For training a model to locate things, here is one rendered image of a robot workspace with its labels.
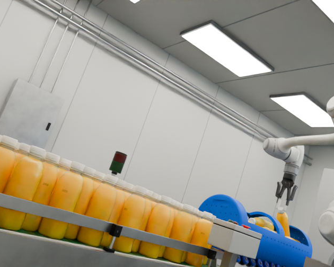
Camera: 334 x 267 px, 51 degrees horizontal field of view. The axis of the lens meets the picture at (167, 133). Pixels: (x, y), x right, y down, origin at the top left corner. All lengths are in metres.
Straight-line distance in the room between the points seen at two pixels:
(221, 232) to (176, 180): 4.42
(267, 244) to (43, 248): 1.29
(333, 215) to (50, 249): 1.11
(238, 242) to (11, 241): 0.79
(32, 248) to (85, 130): 4.06
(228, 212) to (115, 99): 3.64
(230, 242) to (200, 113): 4.77
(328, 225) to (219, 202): 0.52
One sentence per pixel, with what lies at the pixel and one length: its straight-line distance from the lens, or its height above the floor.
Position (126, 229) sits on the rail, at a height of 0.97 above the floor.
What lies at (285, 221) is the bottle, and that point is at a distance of 2.36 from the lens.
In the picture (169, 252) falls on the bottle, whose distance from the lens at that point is 1.34.
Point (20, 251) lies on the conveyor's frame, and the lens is 0.96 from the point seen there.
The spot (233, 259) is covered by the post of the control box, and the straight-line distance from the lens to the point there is 1.42.
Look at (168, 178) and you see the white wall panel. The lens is 5.64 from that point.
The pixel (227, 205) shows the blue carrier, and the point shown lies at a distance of 1.78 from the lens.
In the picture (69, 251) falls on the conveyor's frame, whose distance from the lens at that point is 1.02.
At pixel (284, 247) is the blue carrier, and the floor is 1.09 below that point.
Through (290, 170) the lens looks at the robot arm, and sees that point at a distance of 2.34.
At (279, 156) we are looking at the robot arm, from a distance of 2.29.
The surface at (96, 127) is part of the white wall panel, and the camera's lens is 5.02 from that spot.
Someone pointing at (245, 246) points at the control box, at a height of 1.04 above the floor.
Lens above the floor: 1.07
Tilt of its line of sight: 12 degrees up
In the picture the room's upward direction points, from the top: 19 degrees clockwise
